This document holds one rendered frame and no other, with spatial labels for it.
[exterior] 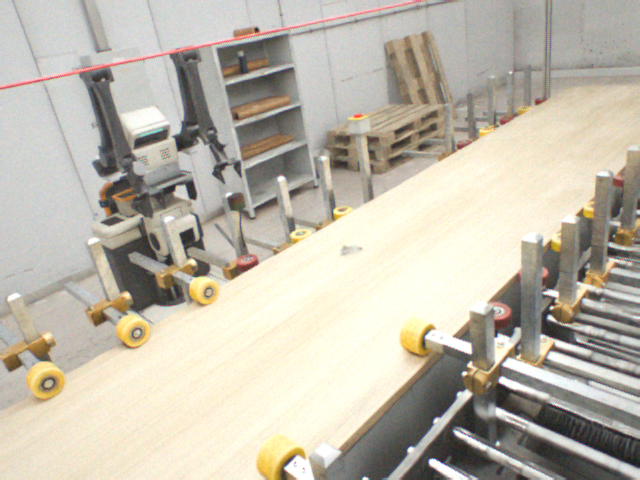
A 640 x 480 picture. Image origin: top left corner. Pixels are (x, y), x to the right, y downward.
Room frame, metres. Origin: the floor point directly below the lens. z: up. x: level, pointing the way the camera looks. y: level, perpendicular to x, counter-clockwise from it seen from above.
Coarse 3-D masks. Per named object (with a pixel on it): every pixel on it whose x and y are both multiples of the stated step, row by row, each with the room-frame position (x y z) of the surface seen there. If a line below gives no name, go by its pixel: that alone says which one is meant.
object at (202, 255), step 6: (192, 246) 1.99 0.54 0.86; (192, 252) 1.94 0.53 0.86; (198, 252) 1.91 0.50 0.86; (204, 252) 1.90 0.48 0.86; (198, 258) 1.91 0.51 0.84; (204, 258) 1.87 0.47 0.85; (210, 258) 1.84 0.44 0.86; (216, 258) 1.82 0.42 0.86; (222, 258) 1.81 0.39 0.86; (216, 264) 1.81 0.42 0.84; (222, 264) 1.78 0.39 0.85
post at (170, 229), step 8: (168, 216) 1.59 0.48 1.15; (168, 224) 1.57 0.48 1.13; (168, 232) 1.57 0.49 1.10; (176, 232) 1.59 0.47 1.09; (168, 240) 1.58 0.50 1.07; (176, 240) 1.58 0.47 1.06; (176, 248) 1.58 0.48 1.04; (176, 256) 1.57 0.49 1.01; (184, 256) 1.59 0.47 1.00; (176, 264) 1.58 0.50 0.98; (184, 288) 1.58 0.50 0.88
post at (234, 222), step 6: (228, 192) 1.77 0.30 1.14; (222, 198) 1.76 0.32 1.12; (228, 204) 1.73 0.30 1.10; (228, 210) 1.74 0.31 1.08; (228, 216) 1.75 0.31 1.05; (234, 216) 1.74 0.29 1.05; (228, 222) 1.76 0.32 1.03; (234, 222) 1.74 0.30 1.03; (234, 228) 1.74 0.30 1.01; (234, 234) 1.74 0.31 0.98; (240, 234) 1.75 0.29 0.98; (234, 240) 1.75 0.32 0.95; (240, 240) 1.74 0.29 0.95; (234, 246) 1.76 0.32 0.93; (240, 246) 1.74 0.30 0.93; (246, 246) 1.75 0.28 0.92; (240, 252) 1.74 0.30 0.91; (246, 252) 1.75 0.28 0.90
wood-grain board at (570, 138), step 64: (512, 128) 2.76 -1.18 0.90; (576, 128) 2.55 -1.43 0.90; (448, 192) 1.98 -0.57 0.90; (512, 192) 1.85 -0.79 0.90; (576, 192) 1.74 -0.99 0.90; (320, 256) 1.59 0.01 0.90; (384, 256) 1.51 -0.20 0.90; (448, 256) 1.43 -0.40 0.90; (512, 256) 1.36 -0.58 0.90; (192, 320) 1.32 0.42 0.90; (256, 320) 1.26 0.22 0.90; (320, 320) 1.20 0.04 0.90; (384, 320) 1.14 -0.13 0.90; (448, 320) 1.09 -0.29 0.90; (64, 384) 1.11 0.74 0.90; (128, 384) 1.06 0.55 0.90; (192, 384) 1.02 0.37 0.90; (256, 384) 0.97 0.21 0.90; (320, 384) 0.93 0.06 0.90; (384, 384) 0.89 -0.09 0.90; (0, 448) 0.91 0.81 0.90; (64, 448) 0.87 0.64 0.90; (128, 448) 0.84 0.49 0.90; (192, 448) 0.81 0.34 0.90; (256, 448) 0.78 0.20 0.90
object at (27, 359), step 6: (0, 324) 1.40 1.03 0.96; (0, 330) 1.36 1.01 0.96; (6, 330) 1.36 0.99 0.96; (0, 336) 1.33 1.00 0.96; (6, 336) 1.32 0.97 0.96; (12, 336) 1.31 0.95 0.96; (6, 342) 1.29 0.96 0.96; (12, 342) 1.28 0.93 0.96; (18, 342) 1.27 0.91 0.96; (18, 354) 1.20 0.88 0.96; (24, 354) 1.20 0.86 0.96; (30, 354) 1.19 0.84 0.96; (24, 360) 1.17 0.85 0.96; (30, 360) 1.16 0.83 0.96; (36, 360) 1.16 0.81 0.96; (30, 366) 1.13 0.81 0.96
